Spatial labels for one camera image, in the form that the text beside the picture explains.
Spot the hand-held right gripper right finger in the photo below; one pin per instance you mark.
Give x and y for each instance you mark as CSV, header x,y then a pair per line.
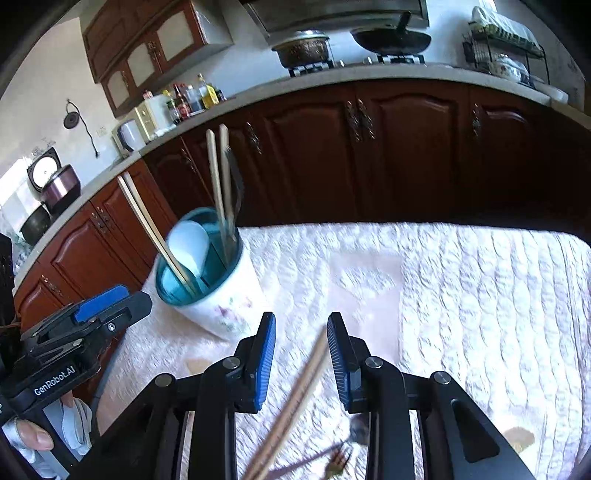
x,y
339,364

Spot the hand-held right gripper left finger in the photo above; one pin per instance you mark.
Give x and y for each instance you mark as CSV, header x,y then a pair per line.
x,y
261,364

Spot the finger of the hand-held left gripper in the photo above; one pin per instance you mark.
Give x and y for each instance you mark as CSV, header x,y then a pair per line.
x,y
60,337
101,297

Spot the wooden chopstick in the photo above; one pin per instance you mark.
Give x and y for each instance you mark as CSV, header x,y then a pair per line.
x,y
152,235
226,175
302,413
214,184
159,230
295,406

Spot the metal spoon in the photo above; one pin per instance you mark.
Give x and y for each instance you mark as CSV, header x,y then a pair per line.
x,y
358,429

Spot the white teal-rimmed utensil holder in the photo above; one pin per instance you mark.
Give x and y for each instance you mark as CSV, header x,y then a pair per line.
x,y
221,300

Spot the golden metal fork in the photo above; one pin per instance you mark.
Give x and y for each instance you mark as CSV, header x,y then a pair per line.
x,y
338,461

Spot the white ceramic spoon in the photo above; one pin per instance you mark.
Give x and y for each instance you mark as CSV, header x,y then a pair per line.
x,y
189,249

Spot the person's left hand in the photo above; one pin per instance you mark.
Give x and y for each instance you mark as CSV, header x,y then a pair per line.
x,y
32,436

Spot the black inner pot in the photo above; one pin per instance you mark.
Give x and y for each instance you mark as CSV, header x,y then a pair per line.
x,y
34,226

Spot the rice cooker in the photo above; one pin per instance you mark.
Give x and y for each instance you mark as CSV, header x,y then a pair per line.
x,y
53,177

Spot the white quilted tablecloth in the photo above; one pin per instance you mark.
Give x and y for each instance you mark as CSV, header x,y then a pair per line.
x,y
461,300

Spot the cream box appliance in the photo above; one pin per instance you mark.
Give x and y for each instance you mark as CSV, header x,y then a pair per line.
x,y
152,117

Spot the brown wooden lower cabinets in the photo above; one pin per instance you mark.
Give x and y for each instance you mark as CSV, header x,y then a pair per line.
x,y
415,161

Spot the brown wooden cabinets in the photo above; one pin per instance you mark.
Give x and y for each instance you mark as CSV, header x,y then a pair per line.
x,y
152,46
415,161

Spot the row of condiment bottles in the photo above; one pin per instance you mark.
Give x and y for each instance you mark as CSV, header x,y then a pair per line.
x,y
194,99

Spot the brown wooden upper cabinets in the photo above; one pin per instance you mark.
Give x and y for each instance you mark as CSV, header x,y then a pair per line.
x,y
152,46

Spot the grey kitchen countertop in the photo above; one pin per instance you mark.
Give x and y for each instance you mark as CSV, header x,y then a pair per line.
x,y
415,74

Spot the gas stove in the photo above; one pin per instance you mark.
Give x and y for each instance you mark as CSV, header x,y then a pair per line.
x,y
360,62

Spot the metal cooking pot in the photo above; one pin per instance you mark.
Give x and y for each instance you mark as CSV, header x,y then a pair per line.
x,y
302,48

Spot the black wok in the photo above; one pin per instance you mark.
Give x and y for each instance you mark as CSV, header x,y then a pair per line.
x,y
392,39

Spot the patterned bowl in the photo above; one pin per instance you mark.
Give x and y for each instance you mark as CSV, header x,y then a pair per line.
x,y
508,67

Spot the range hood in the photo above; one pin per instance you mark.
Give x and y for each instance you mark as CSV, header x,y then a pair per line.
x,y
332,14

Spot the striped dish cloth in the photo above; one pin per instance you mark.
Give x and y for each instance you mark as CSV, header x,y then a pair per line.
x,y
503,25

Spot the round black wall hanging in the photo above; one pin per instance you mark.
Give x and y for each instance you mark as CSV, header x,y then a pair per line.
x,y
71,120

